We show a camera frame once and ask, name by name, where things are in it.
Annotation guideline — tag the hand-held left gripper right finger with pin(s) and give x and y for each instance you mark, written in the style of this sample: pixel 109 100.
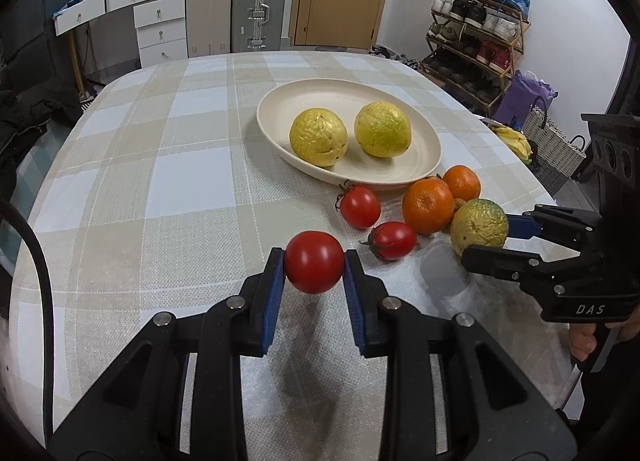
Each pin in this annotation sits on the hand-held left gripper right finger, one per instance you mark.
pixel 354 291

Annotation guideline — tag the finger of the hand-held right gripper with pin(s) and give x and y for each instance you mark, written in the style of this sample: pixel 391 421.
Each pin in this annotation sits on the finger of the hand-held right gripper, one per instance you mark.
pixel 521 227
pixel 495 261

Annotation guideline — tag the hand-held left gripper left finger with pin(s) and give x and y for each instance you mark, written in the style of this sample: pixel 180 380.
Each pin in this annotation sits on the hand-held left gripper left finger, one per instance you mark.
pixel 274 286

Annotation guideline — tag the pale yellow spotted passion fruit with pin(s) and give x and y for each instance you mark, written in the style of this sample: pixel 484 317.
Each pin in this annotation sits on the pale yellow spotted passion fruit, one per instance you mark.
pixel 479 228

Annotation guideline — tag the red tomato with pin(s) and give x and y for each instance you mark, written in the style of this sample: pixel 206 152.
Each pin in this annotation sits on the red tomato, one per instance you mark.
pixel 395 241
pixel 360 206
pixel 315 262

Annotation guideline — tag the orange mandarin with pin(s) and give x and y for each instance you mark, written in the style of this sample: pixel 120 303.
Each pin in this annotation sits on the orange mandarin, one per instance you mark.
pixel 427 205
pixel 463 182

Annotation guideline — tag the cream oval plate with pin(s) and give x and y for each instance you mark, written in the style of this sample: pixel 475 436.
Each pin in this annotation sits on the cream oval plate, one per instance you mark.
pixel 280 106

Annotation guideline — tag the person's right hand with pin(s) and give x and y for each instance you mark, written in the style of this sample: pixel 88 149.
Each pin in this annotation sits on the person's right hand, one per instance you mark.
pixel 580 341

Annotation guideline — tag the bunch of bananas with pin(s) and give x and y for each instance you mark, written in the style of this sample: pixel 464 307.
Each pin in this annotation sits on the bunch of bananas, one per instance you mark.
pixel 512 141

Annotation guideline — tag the grey woven basket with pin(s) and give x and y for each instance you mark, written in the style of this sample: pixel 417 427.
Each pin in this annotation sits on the grey woven basket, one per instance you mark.
pixel 555 146

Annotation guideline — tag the purple bag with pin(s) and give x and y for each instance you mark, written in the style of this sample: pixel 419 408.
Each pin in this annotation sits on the purple bag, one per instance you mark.
pixel 520 96

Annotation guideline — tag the wrinkled yellow passion fruit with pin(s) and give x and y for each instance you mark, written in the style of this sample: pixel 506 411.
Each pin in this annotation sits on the wrinkled yellow passion fruit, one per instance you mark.
pixel 318 137

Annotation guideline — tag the green-yellow passion fruit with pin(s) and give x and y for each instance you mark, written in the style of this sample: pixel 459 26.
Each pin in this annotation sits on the green-yellow passion fruit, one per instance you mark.
pixel 382 128

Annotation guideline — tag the wooden shoe rack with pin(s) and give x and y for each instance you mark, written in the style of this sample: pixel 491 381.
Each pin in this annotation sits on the wooden shoe rack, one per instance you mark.
pixel 520 28

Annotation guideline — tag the pairs of loose shoes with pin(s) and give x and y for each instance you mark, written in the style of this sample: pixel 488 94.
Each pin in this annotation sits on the pairs of loose shoes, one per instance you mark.
pixel 395 57

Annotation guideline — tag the shoe rack with shoes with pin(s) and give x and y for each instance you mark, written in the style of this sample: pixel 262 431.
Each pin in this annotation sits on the shoe rack with shoes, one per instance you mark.
pixel 475 16

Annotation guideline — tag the silver suitcase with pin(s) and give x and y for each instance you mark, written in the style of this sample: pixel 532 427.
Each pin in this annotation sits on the silver suitcase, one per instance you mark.
pixel 260 6

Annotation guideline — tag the beige suitcase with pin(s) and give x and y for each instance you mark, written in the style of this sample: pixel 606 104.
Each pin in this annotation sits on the beige suitcase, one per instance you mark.
pixel 207 11

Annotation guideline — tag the white desk with drawers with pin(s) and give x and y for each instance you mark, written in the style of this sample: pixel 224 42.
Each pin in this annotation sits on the white desk with drawers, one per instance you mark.
pixel 150 16

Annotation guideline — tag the black jacket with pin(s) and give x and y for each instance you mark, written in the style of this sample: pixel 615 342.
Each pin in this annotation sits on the black jacket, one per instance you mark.
pixel 30 116

